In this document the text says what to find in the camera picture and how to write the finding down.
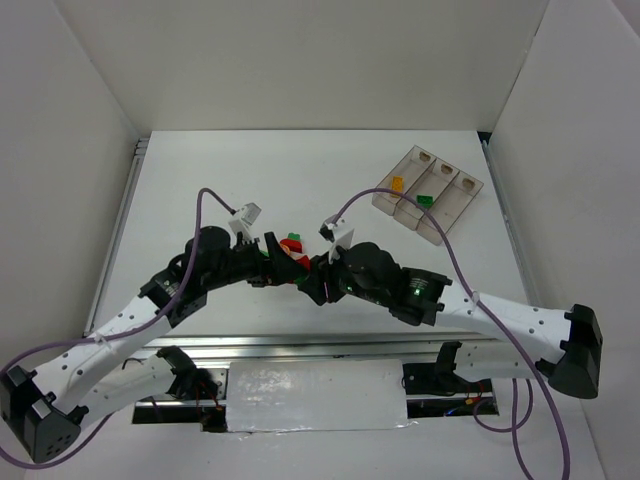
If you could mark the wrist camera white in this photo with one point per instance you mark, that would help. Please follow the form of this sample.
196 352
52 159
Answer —
339 233
243 219

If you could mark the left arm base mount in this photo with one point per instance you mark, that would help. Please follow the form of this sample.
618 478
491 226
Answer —
204 406

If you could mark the red round lego brick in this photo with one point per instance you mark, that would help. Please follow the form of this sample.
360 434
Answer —
305 262

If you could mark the small green lego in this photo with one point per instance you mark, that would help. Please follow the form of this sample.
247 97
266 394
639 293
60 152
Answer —
426 201

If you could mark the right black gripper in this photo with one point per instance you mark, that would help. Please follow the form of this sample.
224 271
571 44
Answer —
323 278

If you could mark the clear bin for red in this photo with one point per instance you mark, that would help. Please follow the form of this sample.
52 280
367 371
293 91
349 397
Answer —
449 206

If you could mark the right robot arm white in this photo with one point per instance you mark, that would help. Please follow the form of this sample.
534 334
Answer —
563 346

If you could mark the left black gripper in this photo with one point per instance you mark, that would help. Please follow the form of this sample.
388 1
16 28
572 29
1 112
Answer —
259 265

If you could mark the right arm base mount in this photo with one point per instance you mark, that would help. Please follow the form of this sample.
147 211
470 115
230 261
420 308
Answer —
429 395

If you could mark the clear bin for green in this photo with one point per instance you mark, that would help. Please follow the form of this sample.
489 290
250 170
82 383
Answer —
432 183

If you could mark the white foil cover plate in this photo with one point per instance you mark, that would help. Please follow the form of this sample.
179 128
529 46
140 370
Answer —
329 395

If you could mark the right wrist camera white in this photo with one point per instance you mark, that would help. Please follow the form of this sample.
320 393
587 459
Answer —
339 233

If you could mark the yellow lego brick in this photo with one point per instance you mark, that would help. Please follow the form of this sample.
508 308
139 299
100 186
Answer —
397 184

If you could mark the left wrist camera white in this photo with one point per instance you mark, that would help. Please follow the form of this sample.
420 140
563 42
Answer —
243 219

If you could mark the red curved lego brick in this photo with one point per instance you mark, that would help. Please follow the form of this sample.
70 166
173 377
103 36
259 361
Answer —
291 246

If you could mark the clear bin for yellow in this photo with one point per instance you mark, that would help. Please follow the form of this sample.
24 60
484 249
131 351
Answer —
403 176

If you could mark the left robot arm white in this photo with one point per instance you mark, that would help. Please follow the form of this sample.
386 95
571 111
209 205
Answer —
47 407

